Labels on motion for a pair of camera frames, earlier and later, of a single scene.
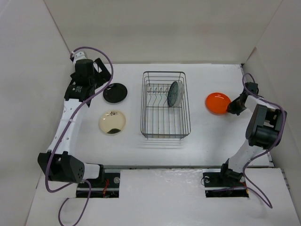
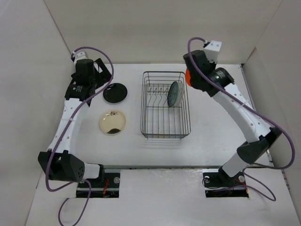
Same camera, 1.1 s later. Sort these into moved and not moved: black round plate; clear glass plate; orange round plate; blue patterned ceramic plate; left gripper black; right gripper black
Moved: right gripper black; orange round plate
Not moved: black round plate; clear glass plate; blue patterned ceramic plate; left gripper black
